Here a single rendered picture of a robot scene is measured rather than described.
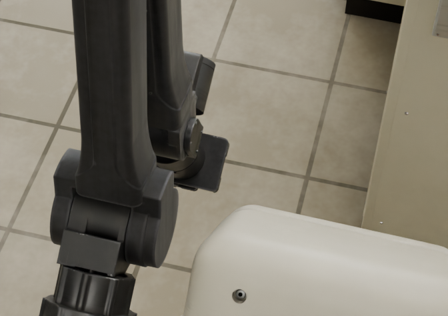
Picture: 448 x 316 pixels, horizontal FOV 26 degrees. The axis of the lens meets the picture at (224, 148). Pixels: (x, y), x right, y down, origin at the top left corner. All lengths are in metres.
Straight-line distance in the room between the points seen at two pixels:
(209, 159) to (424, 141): 0.69
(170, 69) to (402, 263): 0.30
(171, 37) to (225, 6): 1.69
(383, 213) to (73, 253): 1.15
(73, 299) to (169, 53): 0.24
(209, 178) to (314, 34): 1.39
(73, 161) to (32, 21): 1.70
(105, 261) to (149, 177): 0.08
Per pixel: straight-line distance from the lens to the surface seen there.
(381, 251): 0.76
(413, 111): 1.71
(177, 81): 0.93
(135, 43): 0.76
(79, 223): 0.89
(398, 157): 1.81
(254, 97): 2.35
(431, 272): 0.73
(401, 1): 2.47
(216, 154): 1.15
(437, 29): 1.52
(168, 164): 1.05
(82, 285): 0.87
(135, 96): 0.79
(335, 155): 2.25
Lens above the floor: 1.77
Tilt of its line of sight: 52 degrees down
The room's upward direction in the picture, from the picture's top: straight up
